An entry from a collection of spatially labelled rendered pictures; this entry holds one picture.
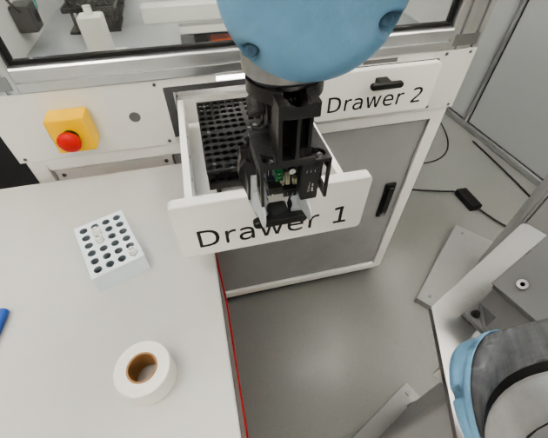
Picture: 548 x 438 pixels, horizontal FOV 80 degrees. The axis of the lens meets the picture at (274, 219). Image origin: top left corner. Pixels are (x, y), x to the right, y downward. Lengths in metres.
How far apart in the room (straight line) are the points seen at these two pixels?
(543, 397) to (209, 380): 0.37
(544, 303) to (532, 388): 0.26
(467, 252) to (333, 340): 0.75
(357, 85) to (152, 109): 0.44
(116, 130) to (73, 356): 0.44
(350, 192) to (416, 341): 1.01
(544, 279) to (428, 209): 1.40
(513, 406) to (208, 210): 0.36
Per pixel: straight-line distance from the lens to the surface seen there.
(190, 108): 0.76
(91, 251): 0.62
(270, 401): 1.27
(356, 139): 0.92
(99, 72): 0.73
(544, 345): 0.31
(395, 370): 1.36
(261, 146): 0.33
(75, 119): 0.73
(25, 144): 0.84
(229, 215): 0.46
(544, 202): 1.36
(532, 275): 0.52
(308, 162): 0.31
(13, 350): 0.63
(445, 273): 1.60
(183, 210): 0.45
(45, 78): 0.76
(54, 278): 0.67
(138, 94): 0.73
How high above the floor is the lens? 1.24
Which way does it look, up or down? 48 degrees down
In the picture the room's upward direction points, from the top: straight up
